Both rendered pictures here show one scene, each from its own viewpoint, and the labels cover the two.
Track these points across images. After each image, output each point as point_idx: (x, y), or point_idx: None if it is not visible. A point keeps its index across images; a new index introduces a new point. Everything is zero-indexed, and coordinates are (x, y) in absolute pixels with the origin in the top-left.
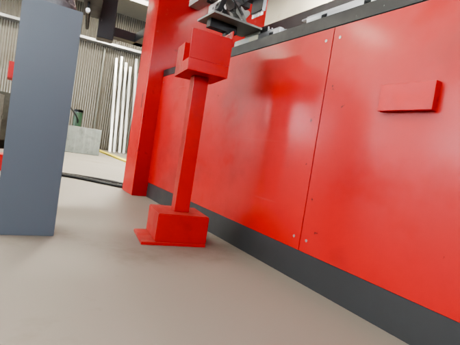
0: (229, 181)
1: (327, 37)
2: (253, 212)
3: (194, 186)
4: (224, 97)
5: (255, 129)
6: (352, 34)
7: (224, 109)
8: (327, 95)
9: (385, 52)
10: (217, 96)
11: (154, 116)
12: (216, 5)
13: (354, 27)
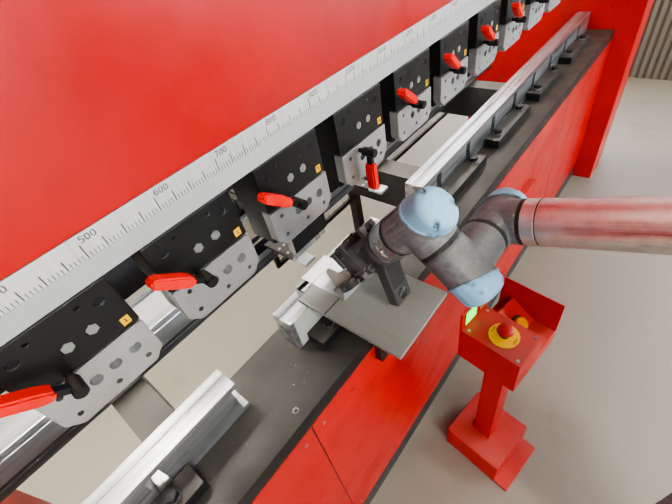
0: (427, 381)
1: None
2: (453, 351)
3: (378, 468)
4: (398, 360)
5: (446, 318)
6: (507, 182)
7: (402, 366)
8: None
9: (518, 180)
10: (382, 380)
11: None
12: (407, 292)
13: (508, 176)
